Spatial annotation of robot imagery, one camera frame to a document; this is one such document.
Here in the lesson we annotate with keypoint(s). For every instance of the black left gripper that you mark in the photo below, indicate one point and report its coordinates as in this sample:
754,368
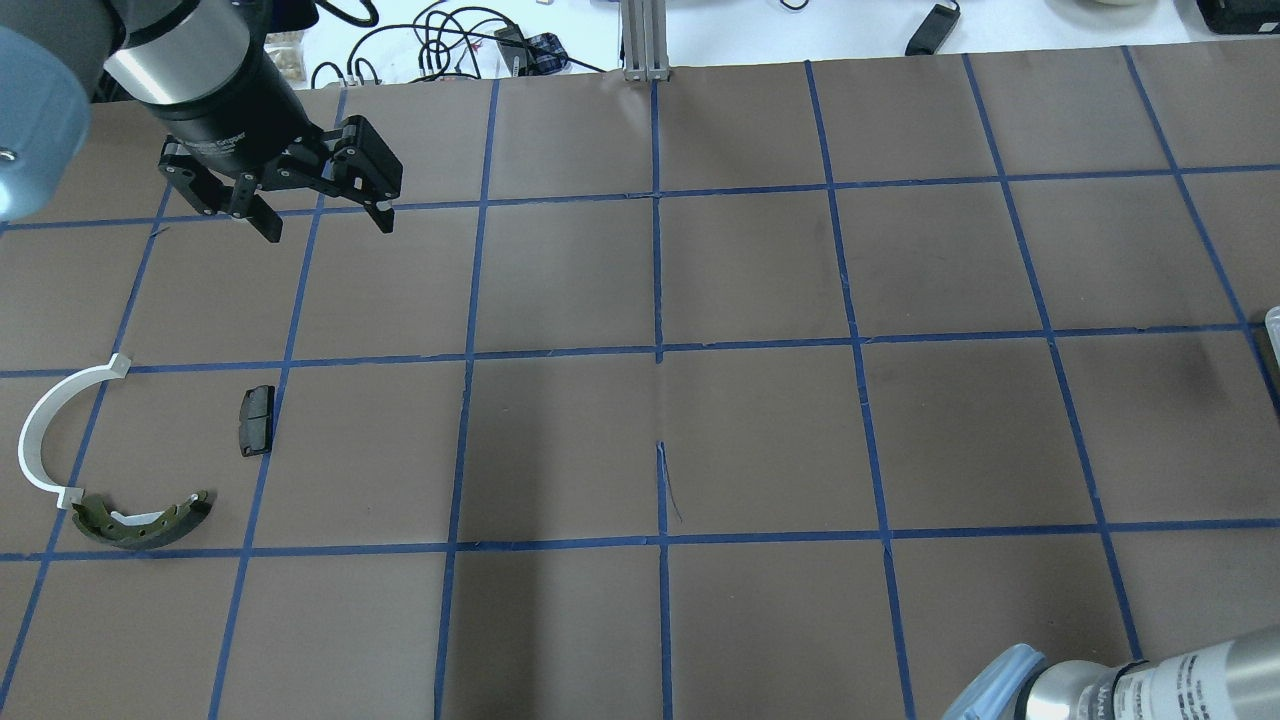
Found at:
232,125

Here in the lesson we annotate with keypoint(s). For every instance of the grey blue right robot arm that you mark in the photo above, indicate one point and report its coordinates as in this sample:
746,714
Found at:
956,415

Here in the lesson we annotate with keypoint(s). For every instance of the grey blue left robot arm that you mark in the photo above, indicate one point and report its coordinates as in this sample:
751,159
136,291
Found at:
55,54

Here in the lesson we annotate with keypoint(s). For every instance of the silver ribbed metal tray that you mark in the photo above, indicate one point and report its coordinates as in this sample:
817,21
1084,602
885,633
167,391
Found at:
1271,323

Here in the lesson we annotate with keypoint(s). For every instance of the black brake pad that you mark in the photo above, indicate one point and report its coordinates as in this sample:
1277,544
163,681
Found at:
256,421

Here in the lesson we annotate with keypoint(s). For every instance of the white curved plastic part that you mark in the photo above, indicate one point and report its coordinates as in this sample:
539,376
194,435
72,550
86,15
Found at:
31,439

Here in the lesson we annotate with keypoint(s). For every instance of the green brake shoe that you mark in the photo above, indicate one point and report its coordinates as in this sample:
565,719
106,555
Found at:
95,520

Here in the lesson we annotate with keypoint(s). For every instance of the black power adapter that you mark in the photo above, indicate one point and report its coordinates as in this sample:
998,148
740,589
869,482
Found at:
936,26

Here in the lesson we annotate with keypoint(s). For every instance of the aluminium frame post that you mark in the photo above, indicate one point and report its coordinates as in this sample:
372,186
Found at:
644,40

